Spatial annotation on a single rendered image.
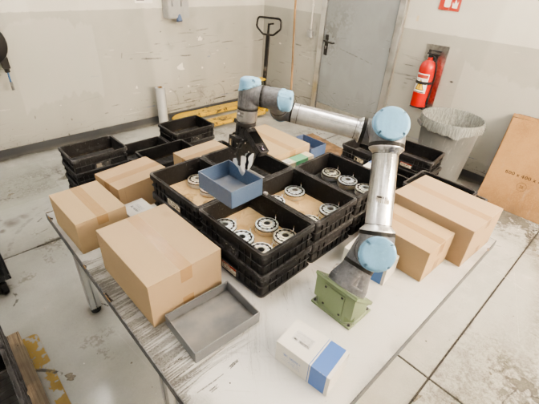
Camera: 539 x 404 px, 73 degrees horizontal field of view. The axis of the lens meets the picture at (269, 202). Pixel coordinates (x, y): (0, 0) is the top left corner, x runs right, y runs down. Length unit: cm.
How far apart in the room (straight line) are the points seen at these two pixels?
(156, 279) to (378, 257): 73
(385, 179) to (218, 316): 77
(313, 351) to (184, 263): 53
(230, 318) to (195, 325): 13
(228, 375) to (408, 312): 73
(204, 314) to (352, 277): 56
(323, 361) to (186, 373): 43
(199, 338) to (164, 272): 26
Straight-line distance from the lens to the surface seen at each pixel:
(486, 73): 414
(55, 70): 448
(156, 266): 135
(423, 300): 165
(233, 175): 149
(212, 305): 146
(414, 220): 179
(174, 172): 192
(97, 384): 222
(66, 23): 446
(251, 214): 169
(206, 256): 137
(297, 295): 151
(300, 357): 123
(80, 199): 188
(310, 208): 177
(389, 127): 124
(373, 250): 121
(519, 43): 406
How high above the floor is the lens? 180
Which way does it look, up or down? 33 degrees down
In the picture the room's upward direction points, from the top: 4 degrees clockwise
